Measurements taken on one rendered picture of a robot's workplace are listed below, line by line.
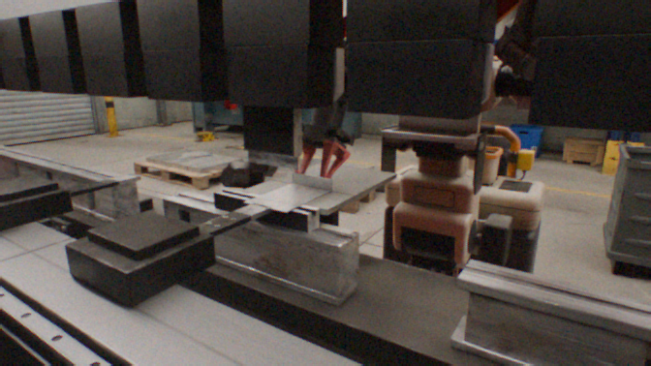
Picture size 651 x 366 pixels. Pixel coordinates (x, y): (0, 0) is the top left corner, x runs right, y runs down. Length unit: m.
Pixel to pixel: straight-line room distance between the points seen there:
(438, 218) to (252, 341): 0.91
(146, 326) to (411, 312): 0.36
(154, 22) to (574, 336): 0.72
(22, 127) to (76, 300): 7.86
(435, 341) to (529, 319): 0.12
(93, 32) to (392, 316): 0.73
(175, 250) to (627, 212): 2.72
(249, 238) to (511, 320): 0.39
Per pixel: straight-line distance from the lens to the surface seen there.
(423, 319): 0.61
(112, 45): 0.86
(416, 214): 1.23
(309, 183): 0.73
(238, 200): 0.69
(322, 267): 0.60
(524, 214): 1.47
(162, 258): 0.45
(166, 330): 0.40
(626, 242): 3.00
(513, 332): 0.53
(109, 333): 0.42
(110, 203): 1.00
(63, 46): 1.02
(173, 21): 0.71
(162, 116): 9.42
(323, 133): 0.71
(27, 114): 8.32
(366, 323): 0.58
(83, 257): 0.49
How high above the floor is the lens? 1.21
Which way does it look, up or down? 16 degrees down
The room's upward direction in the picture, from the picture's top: straight up
